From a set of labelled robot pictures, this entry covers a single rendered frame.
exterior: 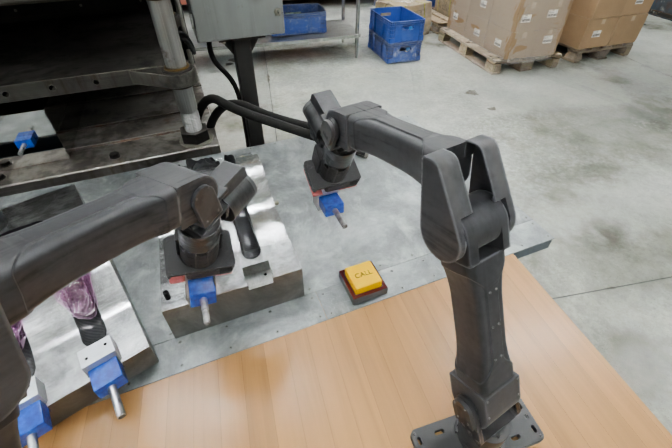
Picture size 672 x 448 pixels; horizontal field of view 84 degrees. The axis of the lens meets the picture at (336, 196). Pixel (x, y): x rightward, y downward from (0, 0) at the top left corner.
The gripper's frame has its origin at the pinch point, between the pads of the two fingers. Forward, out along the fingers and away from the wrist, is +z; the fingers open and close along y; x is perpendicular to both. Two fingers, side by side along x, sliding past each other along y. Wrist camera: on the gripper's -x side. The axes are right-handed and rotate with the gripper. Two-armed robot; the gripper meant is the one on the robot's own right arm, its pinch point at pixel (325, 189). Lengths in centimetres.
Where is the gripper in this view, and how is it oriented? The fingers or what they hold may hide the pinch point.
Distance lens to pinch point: 81.7
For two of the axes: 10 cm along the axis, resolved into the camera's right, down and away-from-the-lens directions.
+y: -9.3, 2.4, -2.9
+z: -1.7, 4.0, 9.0
